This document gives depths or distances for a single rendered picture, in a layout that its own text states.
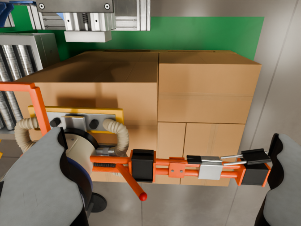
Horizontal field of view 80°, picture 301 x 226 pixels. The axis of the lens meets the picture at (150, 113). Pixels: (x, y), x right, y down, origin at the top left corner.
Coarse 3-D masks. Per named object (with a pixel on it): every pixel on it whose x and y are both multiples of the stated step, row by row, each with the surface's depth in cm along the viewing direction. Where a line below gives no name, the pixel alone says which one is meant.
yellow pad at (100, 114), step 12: (48, 108) 64; (60, 108) 64; (72, 108) 64; (84, 108) 64; (96, 108) 64; (108, 108) 64; (60, 120) 65; (96, 120) 64; (120, 120) 65; (96, 132) 67; (108, 132) 67
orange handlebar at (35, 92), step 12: (0, 84) 47; (12, 84) 47; (24, 84) 47; (36, 96) 48; (36, 108) 50; (48, 120) 54; (96, 156) 58; (108, 156) 58; (96, 168) 60; (108, 168) 60; (156, 168) 60; (168, 168) 60; (180, 168) 57; (228, 168) 57; (240, 168) 57
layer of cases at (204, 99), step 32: (160, 64) 107; (192, 64) 106; (224, 64) 105; (256, 64) 105; (160, 96) 116; (192, 96) 115; (224, 96) 114; (160, 128) 127; (192, 128) 126; (224, 128) 125; (224, 160) 137
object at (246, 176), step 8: (240, 160) 58; (248, 168) 55; (256, 168) 55; (264, 168) 55; (240, 176) 57; (248, 176) 56; (256, 176) 56; (264, 176) 56; (240, 184) 58; (248, 184) 58; (256, 184) 57; (264, 184) 57
